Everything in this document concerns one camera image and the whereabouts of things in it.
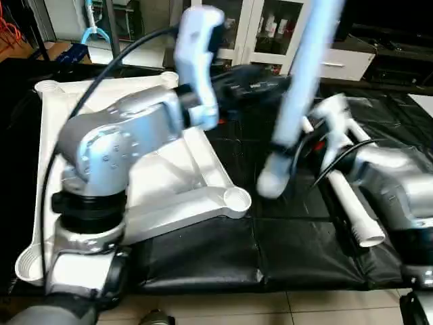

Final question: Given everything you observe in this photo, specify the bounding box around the white plastic table top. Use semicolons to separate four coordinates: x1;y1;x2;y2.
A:
15;71;252;284

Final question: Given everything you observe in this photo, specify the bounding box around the white glass-door cabinet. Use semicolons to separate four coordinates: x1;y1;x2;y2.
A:
203;0;319;75

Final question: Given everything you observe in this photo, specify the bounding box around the white drawer unit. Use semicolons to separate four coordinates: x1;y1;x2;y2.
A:
318;51;376;81

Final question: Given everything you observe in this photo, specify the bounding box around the white flat board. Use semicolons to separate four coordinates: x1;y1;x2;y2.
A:
409;93;433;119

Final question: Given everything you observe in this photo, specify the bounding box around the black metal pole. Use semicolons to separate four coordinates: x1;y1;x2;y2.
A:
105;0;121;58

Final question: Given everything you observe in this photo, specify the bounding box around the blue plastic tool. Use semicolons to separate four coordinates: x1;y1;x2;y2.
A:
83;0;112;47

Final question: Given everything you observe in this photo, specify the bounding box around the black work mat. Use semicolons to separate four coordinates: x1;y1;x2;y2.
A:
0;58;433;295

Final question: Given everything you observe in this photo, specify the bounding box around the brown cardboard box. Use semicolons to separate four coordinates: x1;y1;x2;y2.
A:
54;42;92;65

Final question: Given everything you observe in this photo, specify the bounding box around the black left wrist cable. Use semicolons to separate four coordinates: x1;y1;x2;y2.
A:
39;27;180;272

